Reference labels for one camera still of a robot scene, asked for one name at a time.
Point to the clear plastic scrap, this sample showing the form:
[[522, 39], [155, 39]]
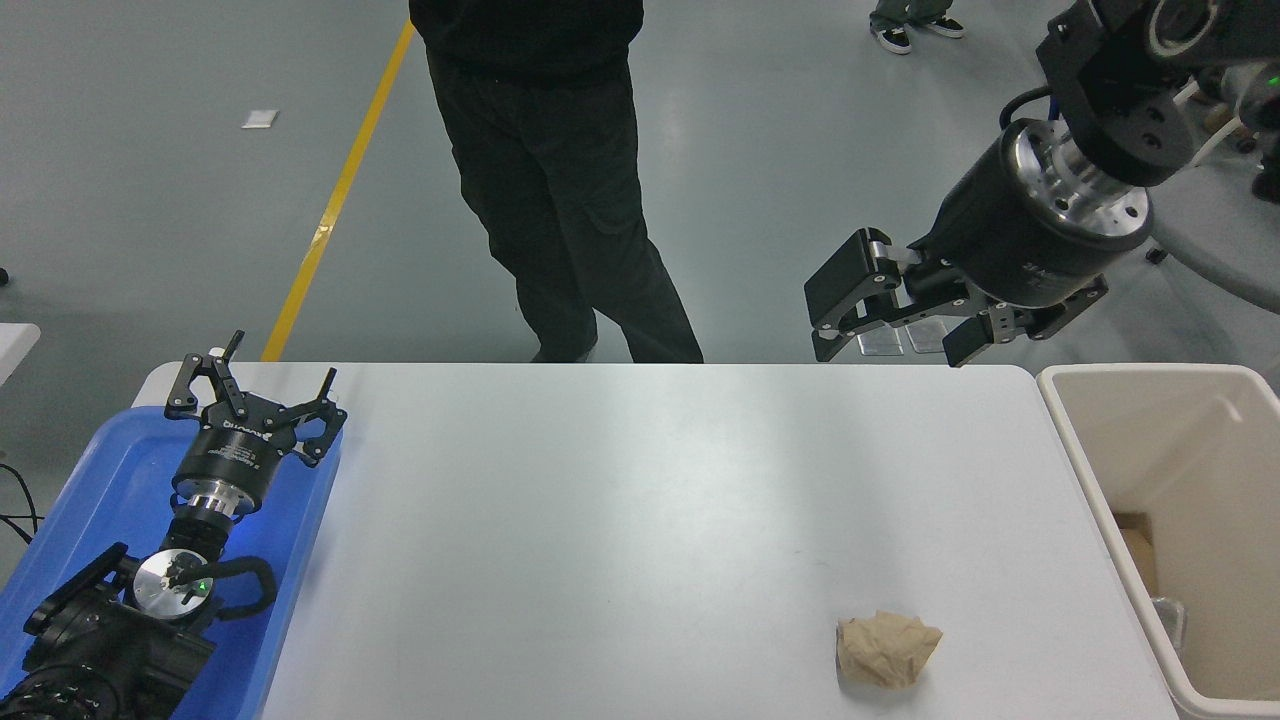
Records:
[[1170, 625]]

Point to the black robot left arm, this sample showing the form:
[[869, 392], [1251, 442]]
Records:
[[100, 660]]

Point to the large pale bin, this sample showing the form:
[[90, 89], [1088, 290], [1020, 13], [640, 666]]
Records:
[[1200, 560]]

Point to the person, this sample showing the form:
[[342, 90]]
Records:
[[560, 170], [892, 38]]

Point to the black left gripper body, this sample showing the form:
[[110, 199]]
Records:
[[235, 455]]

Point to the white side table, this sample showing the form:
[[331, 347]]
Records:
[[12, 345]]

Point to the grey-seat office chair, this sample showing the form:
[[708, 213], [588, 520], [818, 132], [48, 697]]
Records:
[[1220, 240]]

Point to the brown cardboard piece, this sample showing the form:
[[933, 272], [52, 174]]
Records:
[[1138, 555]]

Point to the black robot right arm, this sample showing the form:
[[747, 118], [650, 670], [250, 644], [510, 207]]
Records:
[[1120, 100]]

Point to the tan paper ball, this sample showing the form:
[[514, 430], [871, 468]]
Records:
[[885, 650]]

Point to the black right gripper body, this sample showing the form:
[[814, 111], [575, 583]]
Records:
[[1010, 240]]

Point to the blue plastic tray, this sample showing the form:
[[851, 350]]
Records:
[[100, 470]]

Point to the metal floor plate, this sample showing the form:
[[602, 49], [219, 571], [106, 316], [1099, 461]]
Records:
[[885, 346], [925, 336]]

